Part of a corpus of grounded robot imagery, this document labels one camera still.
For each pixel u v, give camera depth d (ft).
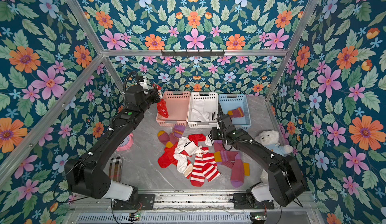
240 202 2.39
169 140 3.00
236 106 3.73
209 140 3.14
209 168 2.72
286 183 1.36
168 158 2.87
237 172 2.70
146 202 2.42
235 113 3.61
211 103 3.79
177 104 3.54
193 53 3.05
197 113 3.55
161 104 2.85
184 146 2.95
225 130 2.13
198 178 2.65
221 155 2.90
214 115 3.53
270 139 2.80
